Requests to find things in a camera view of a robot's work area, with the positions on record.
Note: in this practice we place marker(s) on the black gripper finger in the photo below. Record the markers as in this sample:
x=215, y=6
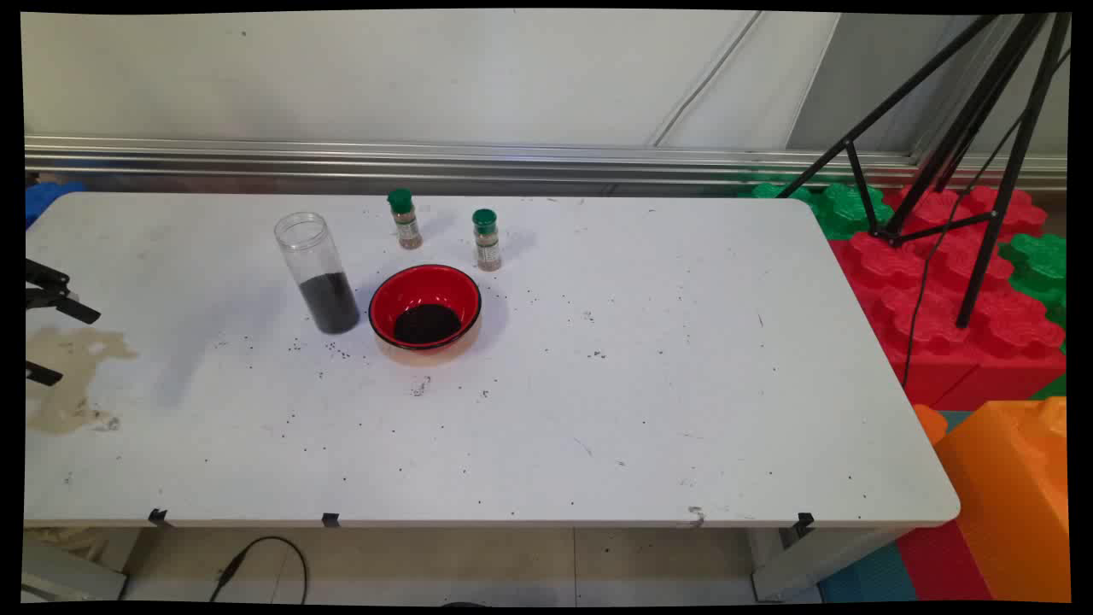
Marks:
x=41, y=373
x=77, y=309

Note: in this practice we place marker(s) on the clear jar with black seeds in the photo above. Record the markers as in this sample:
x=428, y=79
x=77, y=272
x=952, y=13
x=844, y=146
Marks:
x=329, y=303

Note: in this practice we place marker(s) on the blue foam block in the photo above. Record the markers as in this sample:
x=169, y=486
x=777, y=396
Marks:
x=47, y=201

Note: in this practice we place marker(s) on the white table leg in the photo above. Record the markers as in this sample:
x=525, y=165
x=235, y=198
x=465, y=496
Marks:
x=77, y=576
x=811, y=564

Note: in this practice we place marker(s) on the green-capped spice bottle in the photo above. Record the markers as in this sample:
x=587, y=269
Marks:
x=407, y=226
x=488, y=248

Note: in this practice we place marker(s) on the black seed pile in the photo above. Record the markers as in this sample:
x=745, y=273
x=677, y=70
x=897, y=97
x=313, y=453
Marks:
x=427, y=325

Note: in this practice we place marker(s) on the red bowl with black rim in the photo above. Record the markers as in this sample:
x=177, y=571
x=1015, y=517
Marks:
x=427, y=290

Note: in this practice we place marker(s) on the green foam block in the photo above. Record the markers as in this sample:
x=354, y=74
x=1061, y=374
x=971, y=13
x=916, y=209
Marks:
x=1037, y=265
x=850, y=209

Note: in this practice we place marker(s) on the teal floor mat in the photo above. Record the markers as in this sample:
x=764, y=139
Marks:
x=867, y=581

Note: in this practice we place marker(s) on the large red foam block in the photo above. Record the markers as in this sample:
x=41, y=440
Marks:
x=931, y=325

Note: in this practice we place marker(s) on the small orange foam piece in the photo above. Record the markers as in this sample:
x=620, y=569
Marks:
x=929, y=423

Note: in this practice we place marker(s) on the black tripod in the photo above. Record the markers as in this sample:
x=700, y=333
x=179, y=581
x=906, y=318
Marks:
x=1011, y=171

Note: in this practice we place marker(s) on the large orange foam block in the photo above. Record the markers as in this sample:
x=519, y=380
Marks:
x=1008, y=495

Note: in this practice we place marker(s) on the metal wall rail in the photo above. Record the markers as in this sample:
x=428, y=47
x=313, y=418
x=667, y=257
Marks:
x=512, y=162

